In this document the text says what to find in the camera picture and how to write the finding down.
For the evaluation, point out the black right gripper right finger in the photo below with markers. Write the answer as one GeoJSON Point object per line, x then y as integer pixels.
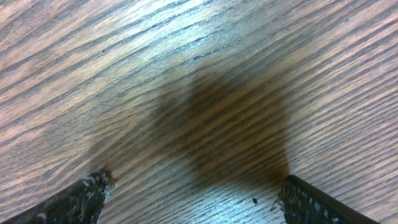
{"type": "Point", "coordinates": [302, 203]}

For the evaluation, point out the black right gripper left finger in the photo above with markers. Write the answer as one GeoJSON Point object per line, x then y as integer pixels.
{"type": "Point", "coordinates": [80, 203]}

